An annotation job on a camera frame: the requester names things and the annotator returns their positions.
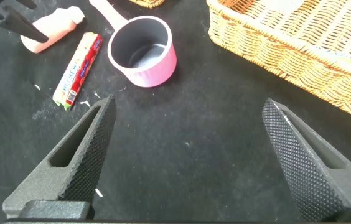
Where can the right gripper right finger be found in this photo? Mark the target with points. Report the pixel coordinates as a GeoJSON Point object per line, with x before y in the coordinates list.
{"type": "Point", "coordinates": [306, 168]}

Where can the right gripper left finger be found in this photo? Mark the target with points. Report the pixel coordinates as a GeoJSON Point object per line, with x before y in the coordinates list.
{"type": "Point", "coordinates": [82, 161]}

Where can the black table cloth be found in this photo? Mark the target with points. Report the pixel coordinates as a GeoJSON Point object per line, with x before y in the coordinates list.
{"type": "Point", "coordinates": [178, 155]}

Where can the red Hi-Chew candy stick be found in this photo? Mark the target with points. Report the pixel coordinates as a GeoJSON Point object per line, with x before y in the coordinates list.
{"type": "Point", "coordinates": [79, 68]}

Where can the pink saucepan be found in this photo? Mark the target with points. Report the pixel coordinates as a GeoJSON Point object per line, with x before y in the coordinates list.
{"type": "Point", "coordinates": [150, 74]}

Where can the pink detergent bottle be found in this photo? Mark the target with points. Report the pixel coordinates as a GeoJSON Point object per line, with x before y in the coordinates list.
{"type": "Point", "coordinates": [57, 28]}

